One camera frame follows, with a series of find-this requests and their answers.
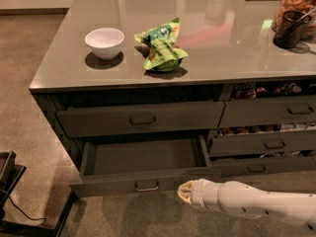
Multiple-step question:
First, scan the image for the dark mesh cup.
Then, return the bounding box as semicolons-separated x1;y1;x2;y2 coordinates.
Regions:
274;10;314;49

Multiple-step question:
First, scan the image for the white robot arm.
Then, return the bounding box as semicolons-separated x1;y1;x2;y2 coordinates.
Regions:
178;179;316;231

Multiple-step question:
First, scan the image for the glass jar of nuts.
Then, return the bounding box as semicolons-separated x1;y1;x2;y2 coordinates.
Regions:
272;0;316;40

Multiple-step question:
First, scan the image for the black cable on floor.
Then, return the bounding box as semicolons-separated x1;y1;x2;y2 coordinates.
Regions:
7;195;47;227

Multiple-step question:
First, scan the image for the grey kitchen island counter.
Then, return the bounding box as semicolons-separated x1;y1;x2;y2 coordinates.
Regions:
30;0;316;197

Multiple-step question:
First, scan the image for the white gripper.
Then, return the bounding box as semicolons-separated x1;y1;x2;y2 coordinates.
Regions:
177;179;220;211

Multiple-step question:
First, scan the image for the black chair frame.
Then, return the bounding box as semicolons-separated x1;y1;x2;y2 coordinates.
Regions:
0;150;80;237

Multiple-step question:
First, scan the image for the white ceramic bowl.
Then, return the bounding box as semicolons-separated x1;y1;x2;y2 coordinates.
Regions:
85;28;124;60

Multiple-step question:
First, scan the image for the green snack bag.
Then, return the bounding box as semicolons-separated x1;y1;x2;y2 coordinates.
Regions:
134;18;189;72

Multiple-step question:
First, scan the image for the grey drawer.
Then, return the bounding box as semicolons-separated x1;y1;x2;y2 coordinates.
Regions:
209;130;316;157
219;95;316;127
211;156;316;177
56;101;224;138
71;135;219;198

